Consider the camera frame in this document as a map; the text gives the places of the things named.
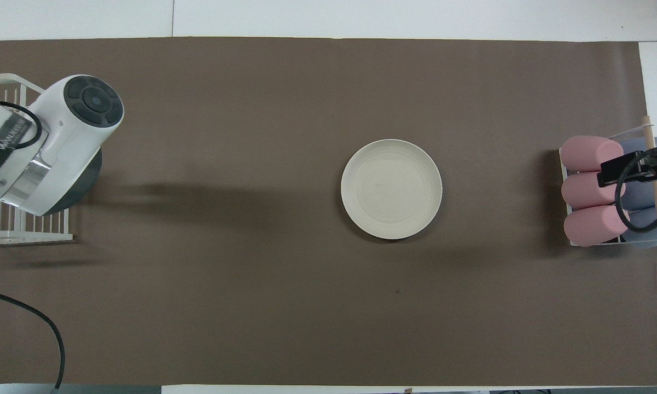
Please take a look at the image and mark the brown table mat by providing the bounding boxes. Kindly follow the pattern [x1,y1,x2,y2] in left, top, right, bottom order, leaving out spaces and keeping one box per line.
[0,37,657,386]

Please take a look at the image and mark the pink plastic cup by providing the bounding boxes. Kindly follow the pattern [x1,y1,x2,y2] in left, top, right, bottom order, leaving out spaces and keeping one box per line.
[561,171,627,210]
[563,205,631,247]
[559,136,625,172]

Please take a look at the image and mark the white wire dish rack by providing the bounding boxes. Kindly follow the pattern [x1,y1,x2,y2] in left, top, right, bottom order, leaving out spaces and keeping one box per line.
[0,73,74,245]

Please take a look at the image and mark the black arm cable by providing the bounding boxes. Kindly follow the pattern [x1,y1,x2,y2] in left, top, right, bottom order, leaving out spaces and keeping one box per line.
[0,100,66,391]
[614,146,657,234]

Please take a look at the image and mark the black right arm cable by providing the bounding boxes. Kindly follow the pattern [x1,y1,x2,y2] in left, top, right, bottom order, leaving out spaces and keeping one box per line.
[614,146,657,234]

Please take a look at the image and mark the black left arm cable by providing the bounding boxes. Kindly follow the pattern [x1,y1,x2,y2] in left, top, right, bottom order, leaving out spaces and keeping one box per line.
[0,100,66,391]

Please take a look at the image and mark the cream round plate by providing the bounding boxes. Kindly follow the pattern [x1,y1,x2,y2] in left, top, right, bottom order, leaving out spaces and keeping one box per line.
[341,139,443,240]

